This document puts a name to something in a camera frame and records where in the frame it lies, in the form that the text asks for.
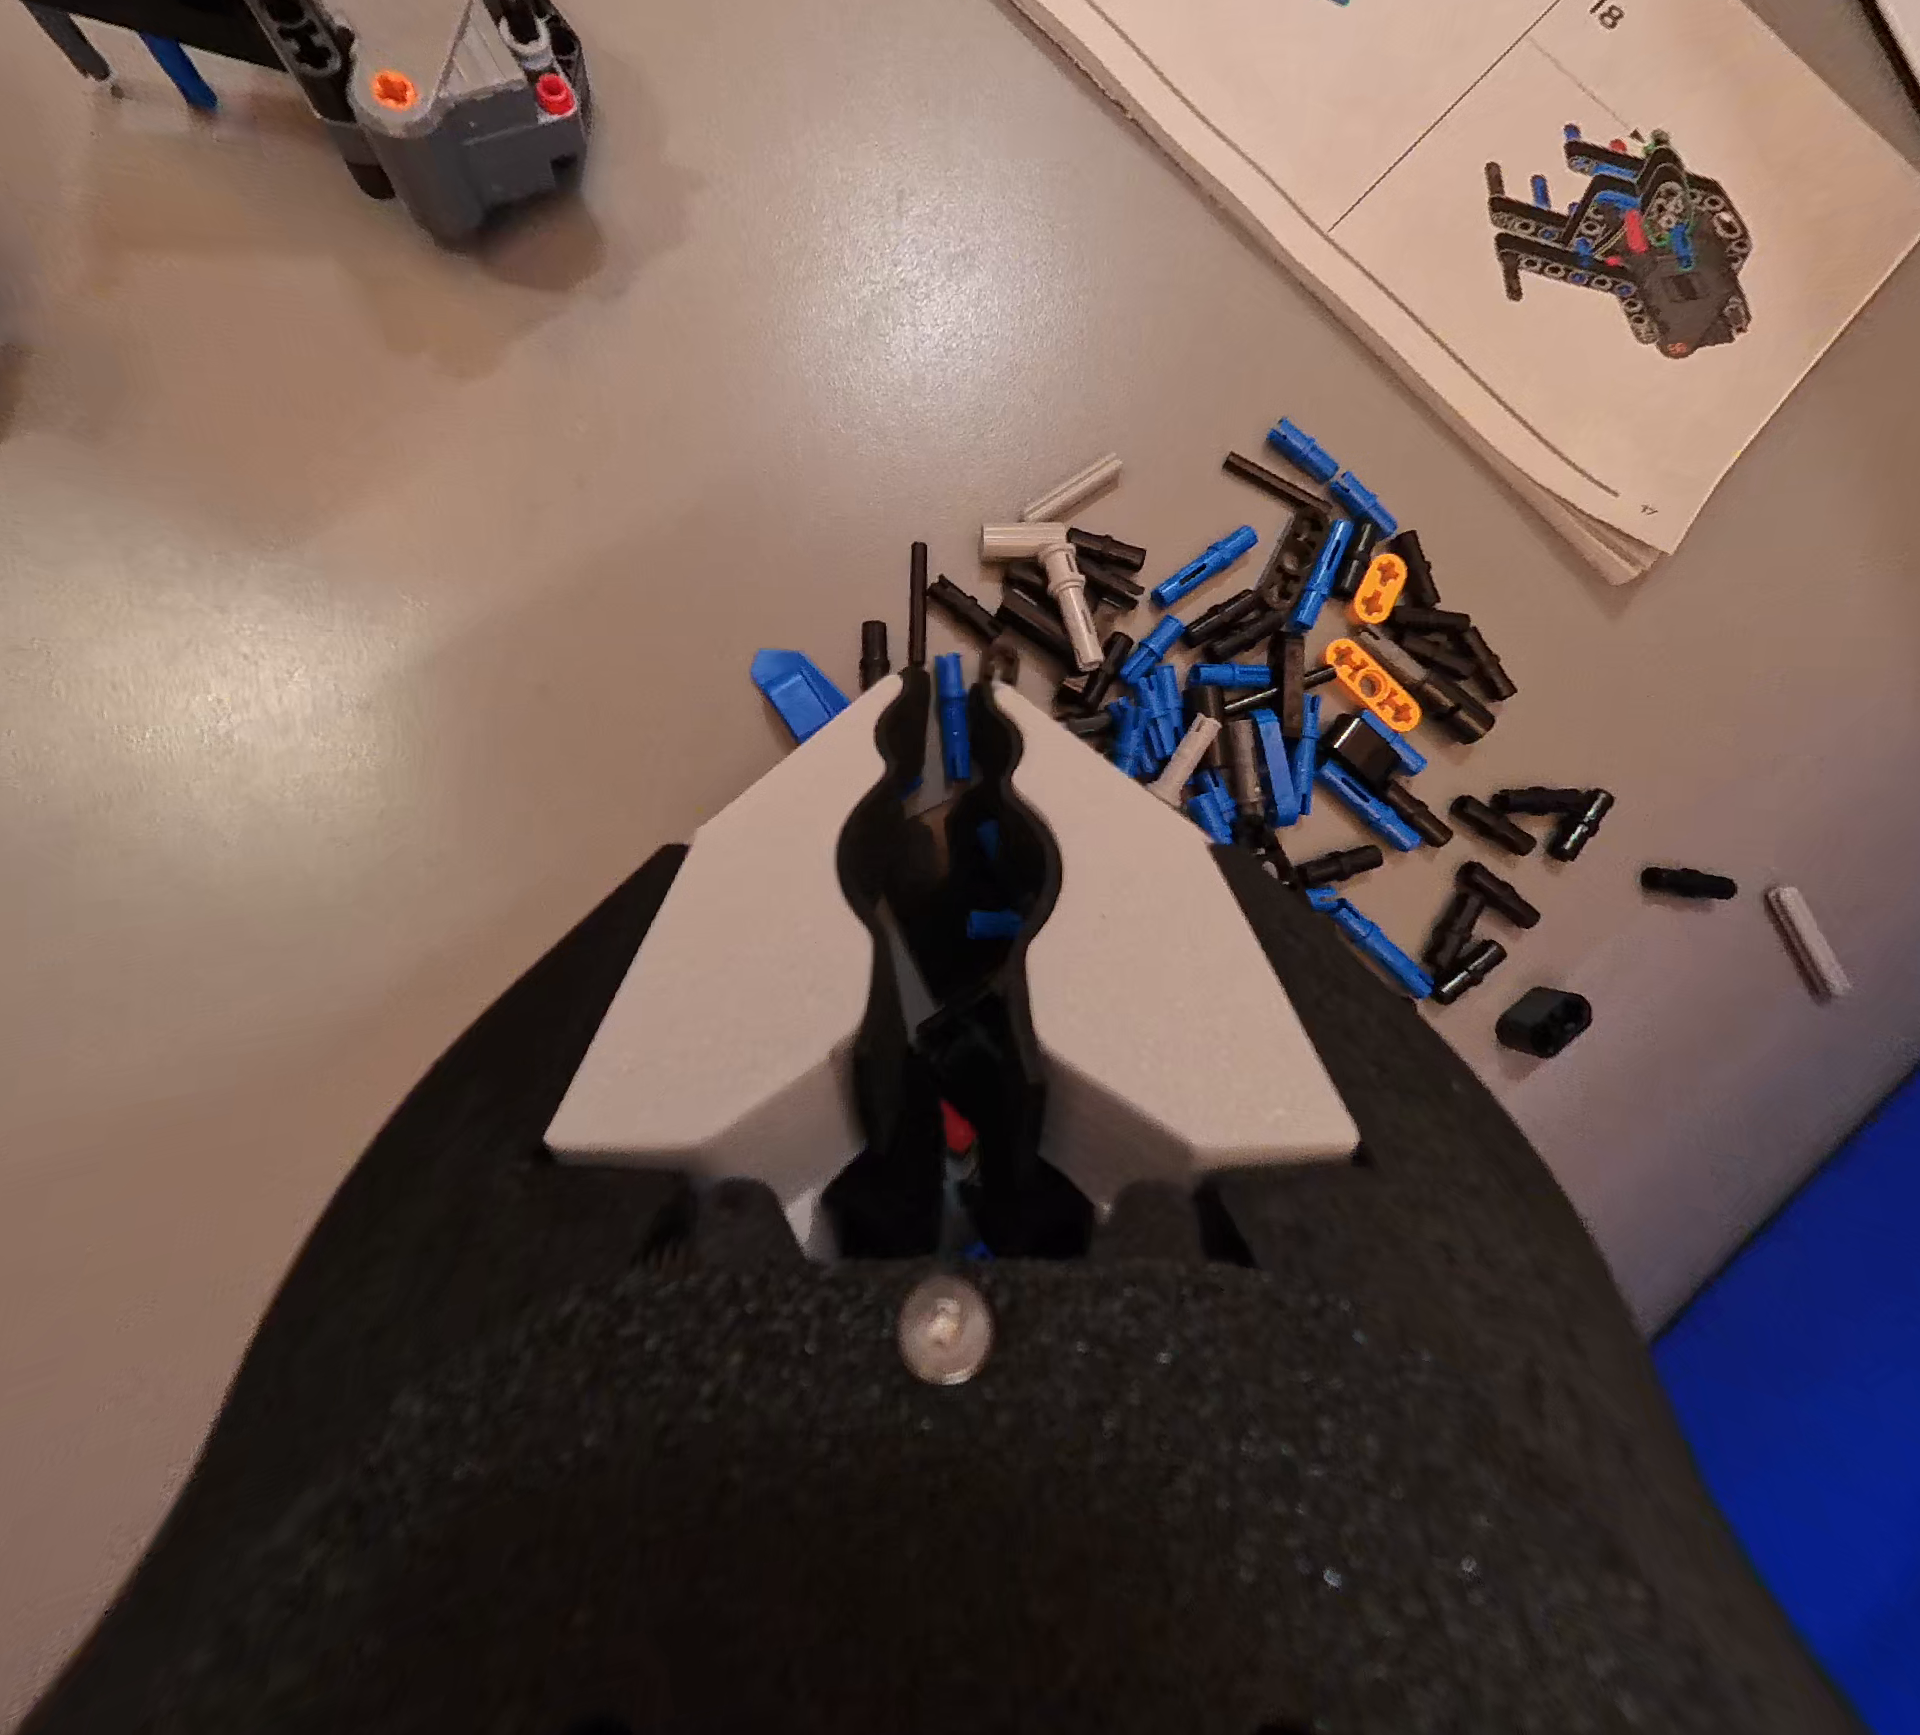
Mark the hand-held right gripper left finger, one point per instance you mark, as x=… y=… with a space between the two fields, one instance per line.
x=720 y=1000

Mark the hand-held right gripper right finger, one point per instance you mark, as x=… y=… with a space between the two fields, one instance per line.
x=1185 y=1016

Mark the pile of small lego pins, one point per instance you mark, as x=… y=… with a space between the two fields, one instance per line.
x=1290 y=747

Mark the blue lego pin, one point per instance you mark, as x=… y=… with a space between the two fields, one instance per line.
x=950 y=717

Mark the blue lego wedge piece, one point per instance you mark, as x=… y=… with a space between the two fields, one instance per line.
x=795 y=693

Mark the black lego pin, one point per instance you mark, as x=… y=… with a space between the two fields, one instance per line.
x=1689 y=884

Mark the light grey lego axle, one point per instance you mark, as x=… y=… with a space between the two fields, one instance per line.
x=1808 y=940

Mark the lego instruction booklet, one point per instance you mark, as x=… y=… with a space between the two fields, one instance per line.
x=1424 y=115

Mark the blue plastic bin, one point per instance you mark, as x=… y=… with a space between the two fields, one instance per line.
x=1800 y=1466

